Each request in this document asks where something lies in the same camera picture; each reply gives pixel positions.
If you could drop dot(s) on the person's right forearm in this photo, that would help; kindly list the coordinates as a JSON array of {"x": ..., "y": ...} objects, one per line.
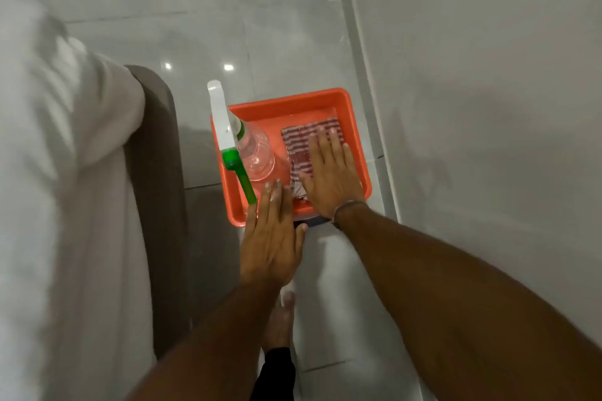
[{"x": 451, "y": 311}]

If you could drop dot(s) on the clear spray bottle green trigger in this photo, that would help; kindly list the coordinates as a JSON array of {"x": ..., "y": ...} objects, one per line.
[{"x": 225, "y": 133}]

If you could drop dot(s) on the person's left forearm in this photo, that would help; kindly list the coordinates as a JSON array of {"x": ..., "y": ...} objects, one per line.
[{"x": 221, "y": 344}]

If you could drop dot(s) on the person's left little finger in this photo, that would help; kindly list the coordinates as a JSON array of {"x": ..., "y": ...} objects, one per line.
[{"x": 250, "y": 222}]

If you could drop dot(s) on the person's right little finger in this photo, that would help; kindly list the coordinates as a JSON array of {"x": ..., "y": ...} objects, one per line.
[{"x": 348, "y": 158}]

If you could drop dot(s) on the person's left middle finger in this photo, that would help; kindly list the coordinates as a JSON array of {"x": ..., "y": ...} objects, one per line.
[{"x": 276, "y": 203}]

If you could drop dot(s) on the person's left thumb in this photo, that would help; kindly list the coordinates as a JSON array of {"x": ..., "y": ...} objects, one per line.
[{"x": 301, "y": 238}]

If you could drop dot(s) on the white bed sheet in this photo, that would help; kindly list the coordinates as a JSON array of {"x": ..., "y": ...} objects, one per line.
[{"x": 61, "y": 203}]

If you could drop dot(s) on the person's right thumb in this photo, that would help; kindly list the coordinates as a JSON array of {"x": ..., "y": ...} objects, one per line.
[{"x": 306, "y": 184}]

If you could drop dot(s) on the person's left hand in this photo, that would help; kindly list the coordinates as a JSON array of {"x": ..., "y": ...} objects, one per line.
[{"x": 270, "y": 250}]

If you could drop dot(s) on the person's right middle finger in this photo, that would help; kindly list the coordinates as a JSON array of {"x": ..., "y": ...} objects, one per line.
[{"x": 323, "y": 149}]

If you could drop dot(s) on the person's black trouser leg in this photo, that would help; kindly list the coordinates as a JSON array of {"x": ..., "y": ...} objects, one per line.
[{"x": 275, "y": 375}]

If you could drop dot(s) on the orange plastic tray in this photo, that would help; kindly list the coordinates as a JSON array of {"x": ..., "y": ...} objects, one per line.
[{"x": 282, "y": 114}]

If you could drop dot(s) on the thin wrist band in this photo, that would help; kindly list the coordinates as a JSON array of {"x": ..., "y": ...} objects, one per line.
[{"x": 345, "y": 204}]

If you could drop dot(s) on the person's bare foot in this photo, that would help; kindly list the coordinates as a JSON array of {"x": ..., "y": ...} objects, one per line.
[{"x": 279, "y": 323}]

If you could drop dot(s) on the brown bed base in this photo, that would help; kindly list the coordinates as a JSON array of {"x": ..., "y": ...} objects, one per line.
[{"x": 157, "y": 189}]

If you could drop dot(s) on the person's right hand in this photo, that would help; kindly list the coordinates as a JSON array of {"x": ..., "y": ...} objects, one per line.
[{"x": 334, "y": 184}]

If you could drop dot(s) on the red white striped cloth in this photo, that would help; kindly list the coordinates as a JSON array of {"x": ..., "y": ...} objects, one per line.
[{"x": 296, "y": 142}]

